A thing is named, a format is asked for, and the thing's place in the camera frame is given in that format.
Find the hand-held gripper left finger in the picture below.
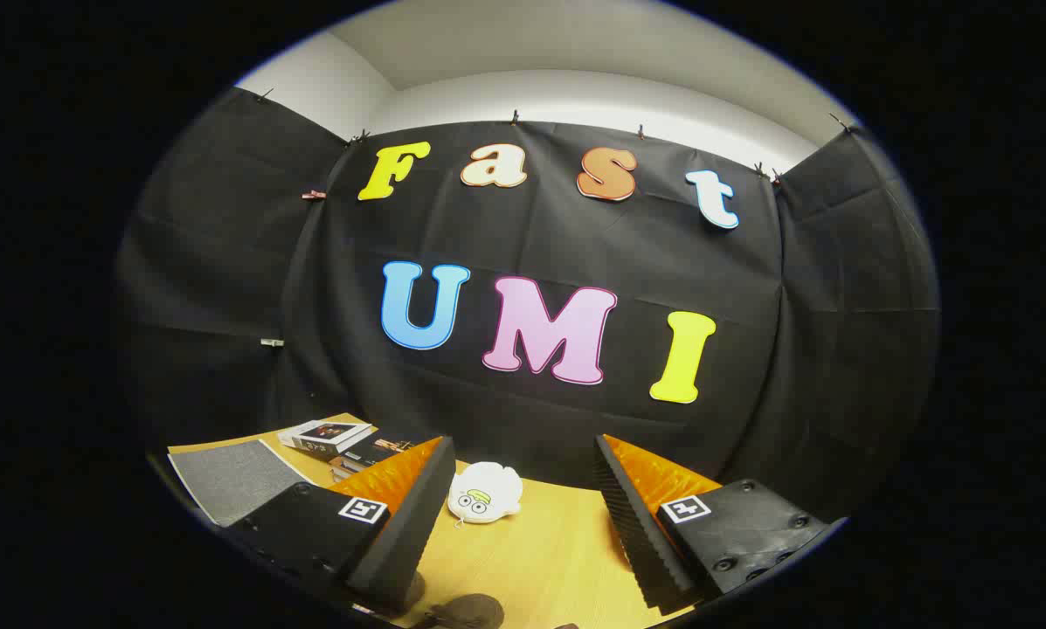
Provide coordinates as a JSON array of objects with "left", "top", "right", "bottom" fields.
[{"left": 225, "top": 435, "right": 458, "bottom": 614}]

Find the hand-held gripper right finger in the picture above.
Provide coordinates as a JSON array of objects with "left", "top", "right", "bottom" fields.
[{"left": 592, "top": 433, "right": 847, "bottom": 615}]

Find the brown fuzzy shoe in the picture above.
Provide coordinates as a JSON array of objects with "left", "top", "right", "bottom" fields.
[{"left": 426, "top": 593, "right": 506, "bottom": 629}]

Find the cream fabric storage box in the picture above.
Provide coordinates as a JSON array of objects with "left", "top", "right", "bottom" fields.
[{"left": 168, "top": 439, "right": 315, "bottom": 528}]

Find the white plush pouch with eyes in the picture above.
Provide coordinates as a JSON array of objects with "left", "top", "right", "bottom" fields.
[{"left": 447, "top": 461, "right": 523, "bottom": 529}]

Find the dark cover book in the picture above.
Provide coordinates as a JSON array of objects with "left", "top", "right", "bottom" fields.
[{"left": 341, "top": 434, "right": 427, "bottom": 469}]

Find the white book with portrait cover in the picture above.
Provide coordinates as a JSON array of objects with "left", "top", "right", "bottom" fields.
[{"left": 277, "top": 418, "right": 374, "bottom": 458}]

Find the black backdrop cloth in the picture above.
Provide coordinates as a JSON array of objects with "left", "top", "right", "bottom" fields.
[{"left": 112, "top": 87, "right": 940, "bottom": 525}]

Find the row of small dark clips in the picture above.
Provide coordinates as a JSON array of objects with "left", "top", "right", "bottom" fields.
[{"left": 254, "top": 86, "right": 853, "bottom": 186}]

